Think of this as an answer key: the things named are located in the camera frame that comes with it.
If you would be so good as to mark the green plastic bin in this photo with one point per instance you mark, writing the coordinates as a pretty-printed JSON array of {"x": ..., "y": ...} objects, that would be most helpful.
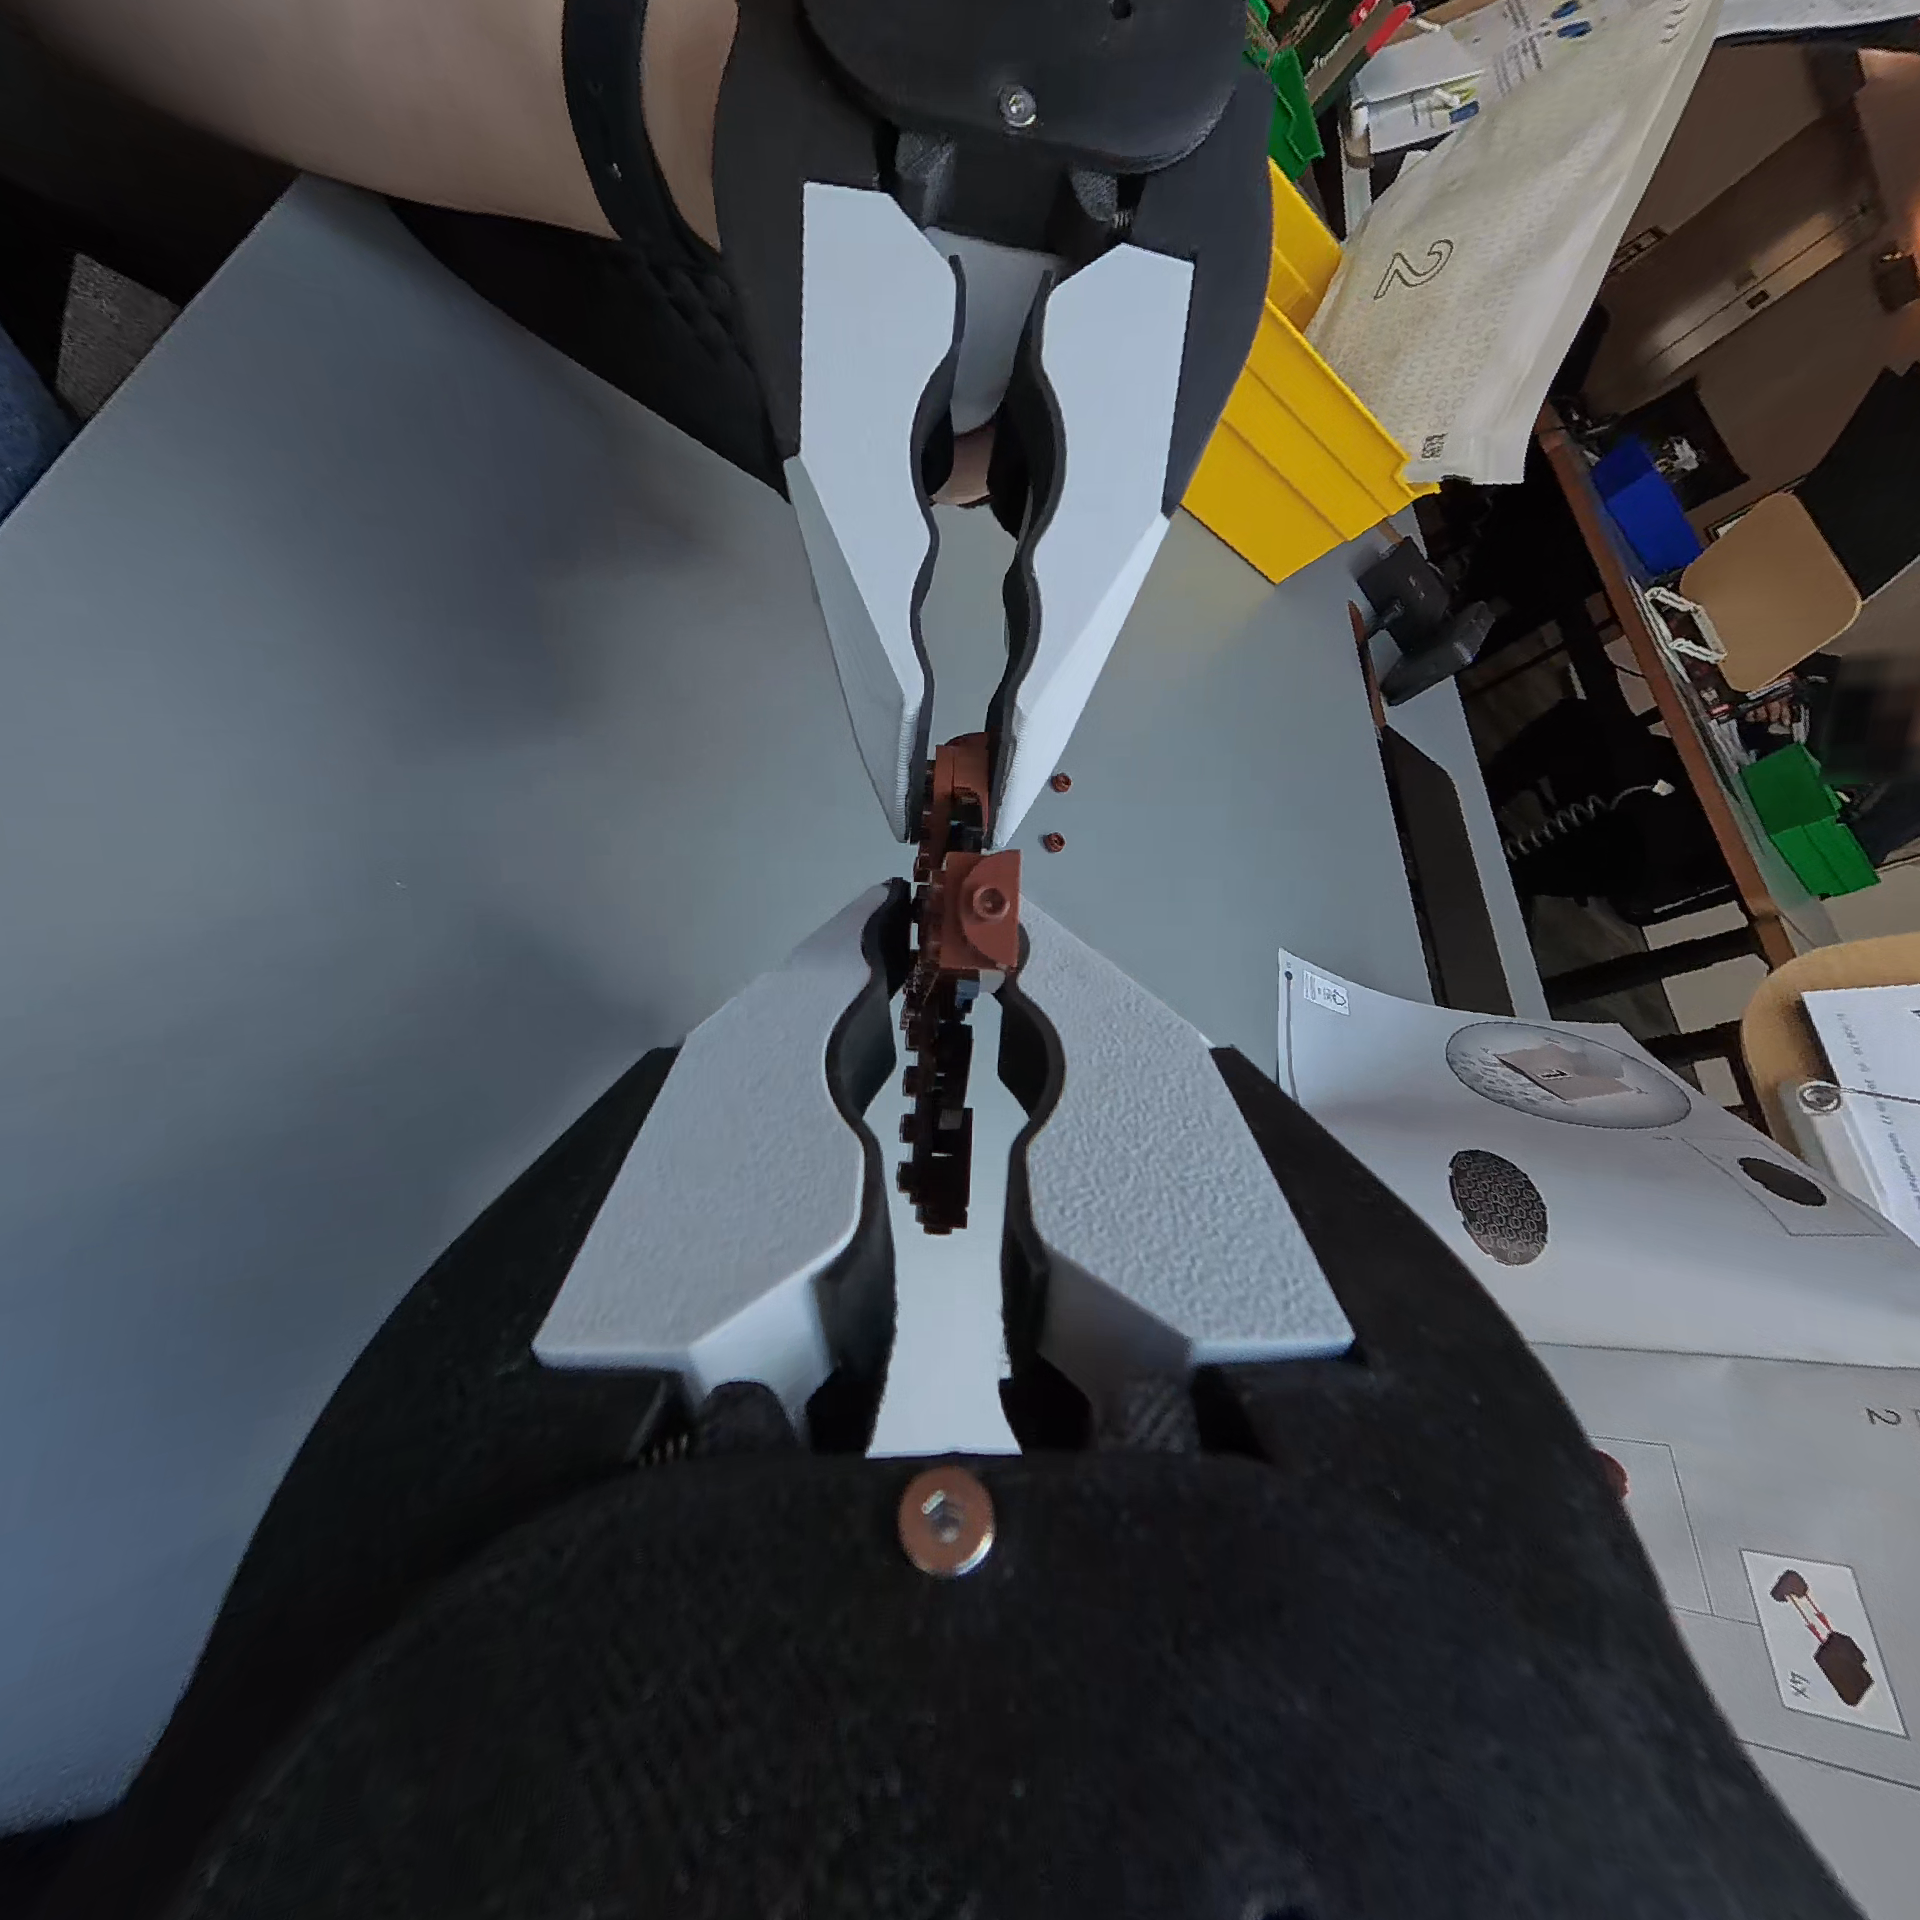
[
  {"x": 1288, "y": 105},
  {"x": 1809, "y": 825}
]

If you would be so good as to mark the open instruction booklet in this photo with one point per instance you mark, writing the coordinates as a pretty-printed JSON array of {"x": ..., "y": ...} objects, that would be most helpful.
[{"x": 1650, "y": 1320}]

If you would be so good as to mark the person's left hand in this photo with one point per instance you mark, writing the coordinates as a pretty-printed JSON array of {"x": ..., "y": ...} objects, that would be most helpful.
[{"x": 967, "y": 468}]

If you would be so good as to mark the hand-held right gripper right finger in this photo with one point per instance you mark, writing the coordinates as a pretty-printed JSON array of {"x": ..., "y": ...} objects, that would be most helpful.
[{"x": 1185, "y": 1201}]

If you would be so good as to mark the white brick model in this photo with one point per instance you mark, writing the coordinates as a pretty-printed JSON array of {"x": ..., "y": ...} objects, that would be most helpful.
[{"x": 1688, "y": 637}]

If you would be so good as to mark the instruction poster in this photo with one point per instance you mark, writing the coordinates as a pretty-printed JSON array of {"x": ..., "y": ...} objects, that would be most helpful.
[{"x": 1869, "y": 1109}]

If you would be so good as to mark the person's left forearm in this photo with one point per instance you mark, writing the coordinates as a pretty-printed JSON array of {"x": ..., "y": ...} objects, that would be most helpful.
[{"x": 375, "y": 105}]

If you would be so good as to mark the long wooden table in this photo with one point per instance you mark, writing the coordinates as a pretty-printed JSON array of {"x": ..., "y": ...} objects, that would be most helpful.
[{"x": 1650, "y": 628}]

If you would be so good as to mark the black tablet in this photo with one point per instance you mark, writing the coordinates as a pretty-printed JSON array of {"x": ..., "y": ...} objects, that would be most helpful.
[{"x": 1447, "y": 868}]

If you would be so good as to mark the brown brick assembly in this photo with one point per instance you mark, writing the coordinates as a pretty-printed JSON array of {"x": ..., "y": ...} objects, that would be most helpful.
[{"x": 984, "y": 900}]

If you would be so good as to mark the grey desk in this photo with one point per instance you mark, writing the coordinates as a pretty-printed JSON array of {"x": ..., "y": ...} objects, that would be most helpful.
[{"x": 375, "y": 751}]

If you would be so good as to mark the light wooden chair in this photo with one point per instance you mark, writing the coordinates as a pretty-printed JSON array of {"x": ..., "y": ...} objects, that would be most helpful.
[
  {"x": 1770, "y": 1035},
  {"x": 1770, "y": 586}
]

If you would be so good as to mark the black power adapter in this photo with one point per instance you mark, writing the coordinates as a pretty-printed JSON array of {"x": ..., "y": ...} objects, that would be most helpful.
[{"x": 1418, "y": 608}]

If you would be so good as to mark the white paper bag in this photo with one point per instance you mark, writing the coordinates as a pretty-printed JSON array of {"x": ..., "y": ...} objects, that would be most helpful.
[{"x": 1471, "y": 300}]

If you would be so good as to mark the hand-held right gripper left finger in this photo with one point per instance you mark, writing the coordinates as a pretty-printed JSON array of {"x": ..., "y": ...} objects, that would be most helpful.
[{"x": 720, "y": 1201}]

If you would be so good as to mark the yellow plastic bin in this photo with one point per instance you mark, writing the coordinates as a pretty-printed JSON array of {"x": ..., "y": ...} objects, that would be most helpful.
[{"x": 1289, "y": 434}]

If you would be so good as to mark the blue plastic bin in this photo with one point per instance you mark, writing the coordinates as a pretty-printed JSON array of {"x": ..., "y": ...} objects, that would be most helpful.
[{"x": 1641, "y": 503}]

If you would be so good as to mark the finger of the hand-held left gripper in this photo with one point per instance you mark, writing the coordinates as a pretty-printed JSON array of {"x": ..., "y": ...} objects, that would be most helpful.
[
  {"x": 856, "y": 420},
  {"x": 1119, "y": 434}
]

